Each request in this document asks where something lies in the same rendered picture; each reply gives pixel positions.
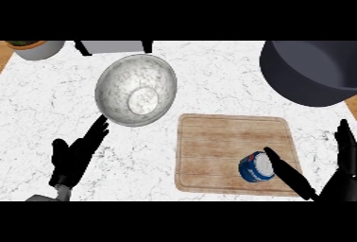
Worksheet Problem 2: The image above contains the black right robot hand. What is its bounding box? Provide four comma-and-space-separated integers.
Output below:
263, 118, 357, 202

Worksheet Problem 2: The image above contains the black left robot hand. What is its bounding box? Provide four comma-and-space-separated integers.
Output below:
47, 113, 112, 190

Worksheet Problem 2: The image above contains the blue can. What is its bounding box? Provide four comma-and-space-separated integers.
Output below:
238, 150, 277, 183

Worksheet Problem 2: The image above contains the wooden cutting board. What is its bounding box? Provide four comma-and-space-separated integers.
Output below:
174, 113, 304, 199

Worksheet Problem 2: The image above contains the grey plant pot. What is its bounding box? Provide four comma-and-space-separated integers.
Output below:
5, 41, 66, 61

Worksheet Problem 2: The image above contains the dark grey pot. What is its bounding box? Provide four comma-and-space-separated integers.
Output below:
258, 41, 357, 108

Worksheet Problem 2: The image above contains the silver metal bowl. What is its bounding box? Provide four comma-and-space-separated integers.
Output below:
93, 53, 179, 128

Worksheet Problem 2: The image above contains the grey appliance with black legs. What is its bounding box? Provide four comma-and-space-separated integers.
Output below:
74, 41, 155, 57

